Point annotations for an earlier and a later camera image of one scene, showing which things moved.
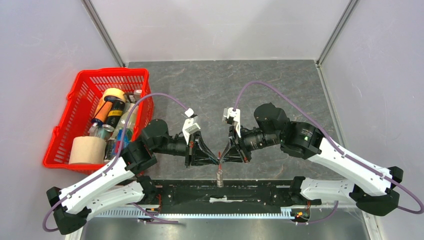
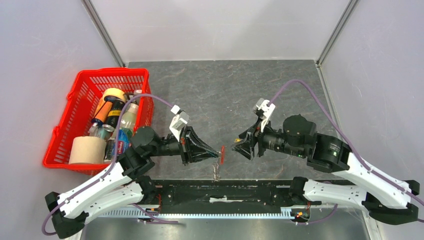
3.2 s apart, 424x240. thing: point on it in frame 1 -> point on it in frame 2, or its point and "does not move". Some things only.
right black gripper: x=245 y=156 -> x=252 y=135
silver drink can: x=105 y=132 does not move
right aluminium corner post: x=335 y=32 does not move
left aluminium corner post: x=90 y=8 does not move
